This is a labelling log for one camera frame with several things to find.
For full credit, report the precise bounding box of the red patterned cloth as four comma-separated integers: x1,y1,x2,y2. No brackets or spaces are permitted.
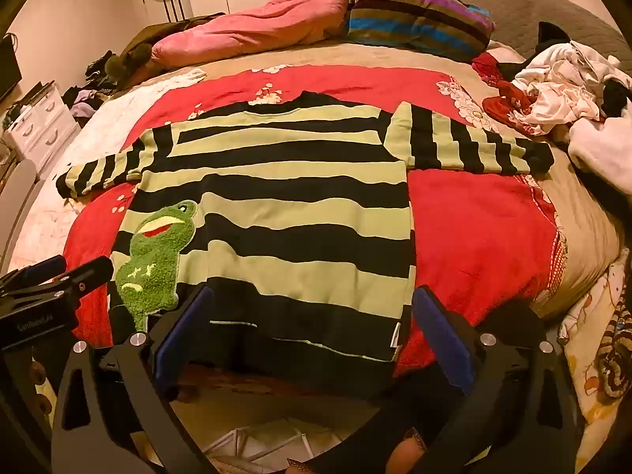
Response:
471,52,544,136

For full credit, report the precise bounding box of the olive coat with fur trim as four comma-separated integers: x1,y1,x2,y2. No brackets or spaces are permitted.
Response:
106,15,228,85

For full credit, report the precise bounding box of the black cloth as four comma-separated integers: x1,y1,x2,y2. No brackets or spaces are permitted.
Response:
537,21,574,49

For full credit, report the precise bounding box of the pink duvet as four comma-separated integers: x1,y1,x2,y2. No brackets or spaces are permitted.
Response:
150,0,354,71

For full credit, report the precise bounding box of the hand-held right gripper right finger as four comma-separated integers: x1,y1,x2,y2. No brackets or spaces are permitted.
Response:
412,284,586,474

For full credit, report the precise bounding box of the pile of white clothes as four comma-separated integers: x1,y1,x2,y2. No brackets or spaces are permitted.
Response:
512,39,632,183

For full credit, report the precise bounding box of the cartoon printed sheet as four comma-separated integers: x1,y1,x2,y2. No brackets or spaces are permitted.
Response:
558,261,632,455

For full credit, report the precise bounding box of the black monitor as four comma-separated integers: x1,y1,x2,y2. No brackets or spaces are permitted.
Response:
0,34,23,104

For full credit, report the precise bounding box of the green black striped frog sweater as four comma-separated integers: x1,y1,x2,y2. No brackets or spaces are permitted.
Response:
55,91,555,396

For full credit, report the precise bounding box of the red floral blanket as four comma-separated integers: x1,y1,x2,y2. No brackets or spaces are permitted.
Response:
62,65,568,381

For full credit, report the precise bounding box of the pile of clothes on floor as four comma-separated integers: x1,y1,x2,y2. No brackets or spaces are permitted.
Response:
62,49,119,119

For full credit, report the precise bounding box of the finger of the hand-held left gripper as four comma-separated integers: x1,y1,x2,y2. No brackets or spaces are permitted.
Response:
0,255,67,291
30,256,115,307

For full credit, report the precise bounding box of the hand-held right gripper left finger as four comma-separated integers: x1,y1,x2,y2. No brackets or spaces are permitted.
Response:
51,284,218,474

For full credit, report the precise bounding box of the snake print cloth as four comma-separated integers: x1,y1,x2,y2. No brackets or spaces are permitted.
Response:
595,286,632,398

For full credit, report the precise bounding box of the grey quilted headboard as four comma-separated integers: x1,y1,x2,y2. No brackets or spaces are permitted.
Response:
429,0,628,80

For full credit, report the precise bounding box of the white drawer chest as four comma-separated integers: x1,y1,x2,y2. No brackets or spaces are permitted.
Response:
2,84,82,169

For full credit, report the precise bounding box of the multicolour striped pillow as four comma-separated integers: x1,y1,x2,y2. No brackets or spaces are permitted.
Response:
346,0,496,62

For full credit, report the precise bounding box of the beige bed sheet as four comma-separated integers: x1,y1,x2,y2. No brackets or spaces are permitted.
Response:
113,42,624,319

